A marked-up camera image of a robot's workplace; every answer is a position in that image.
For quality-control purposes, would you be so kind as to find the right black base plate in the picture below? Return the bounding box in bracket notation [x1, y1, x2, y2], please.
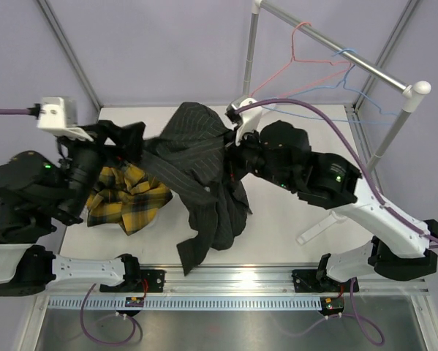
[291, 268, 351, 293]

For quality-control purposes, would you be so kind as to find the dark pinstripe shirt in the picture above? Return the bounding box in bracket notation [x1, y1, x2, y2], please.
[140, 102, 251, 275]

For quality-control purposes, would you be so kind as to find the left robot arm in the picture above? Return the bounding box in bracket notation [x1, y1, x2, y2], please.
[0, 121, 146, 297]

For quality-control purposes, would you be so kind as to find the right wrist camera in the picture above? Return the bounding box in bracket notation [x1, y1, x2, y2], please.
[226, 96, 263, 146]

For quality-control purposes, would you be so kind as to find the aluminium mounting rail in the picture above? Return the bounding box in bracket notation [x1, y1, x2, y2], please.
[130, 265, 430, 295]

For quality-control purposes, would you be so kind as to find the pink wire hanger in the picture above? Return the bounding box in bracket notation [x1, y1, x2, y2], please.
[248, 21, 353, 97]

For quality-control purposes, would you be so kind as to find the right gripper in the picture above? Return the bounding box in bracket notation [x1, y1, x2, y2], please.
[212, 123, 295, 192]

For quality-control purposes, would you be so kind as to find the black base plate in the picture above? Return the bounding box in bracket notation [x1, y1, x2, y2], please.
[99, 269, 165, 293]
[291, 268, 351, 293]

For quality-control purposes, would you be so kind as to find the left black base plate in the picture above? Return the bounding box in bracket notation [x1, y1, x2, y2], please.
[99, 269, 165, 293]

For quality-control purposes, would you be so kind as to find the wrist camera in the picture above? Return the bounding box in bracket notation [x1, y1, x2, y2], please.
[37, 97, 94, 142]
[226, 96, 263, 146]

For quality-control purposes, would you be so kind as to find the blue wire hanger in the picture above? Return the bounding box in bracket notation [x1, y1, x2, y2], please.
[264, 63, 397, 121]

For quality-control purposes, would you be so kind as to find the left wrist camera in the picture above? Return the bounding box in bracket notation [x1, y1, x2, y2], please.
[37, 97, 94, 142]

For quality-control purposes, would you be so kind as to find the white slotted cable duct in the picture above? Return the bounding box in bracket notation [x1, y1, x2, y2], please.
[48, 295, 322, 311]

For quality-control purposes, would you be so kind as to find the metal clothes rack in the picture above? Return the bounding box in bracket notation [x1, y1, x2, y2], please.
[240, 0, 432, 245]

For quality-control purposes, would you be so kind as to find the yellow plaid shirt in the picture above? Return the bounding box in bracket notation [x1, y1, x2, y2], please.
[86, 164, 173, 235]

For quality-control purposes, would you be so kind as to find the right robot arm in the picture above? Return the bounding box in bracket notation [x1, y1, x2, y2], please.
[224, 121, 438, 293]

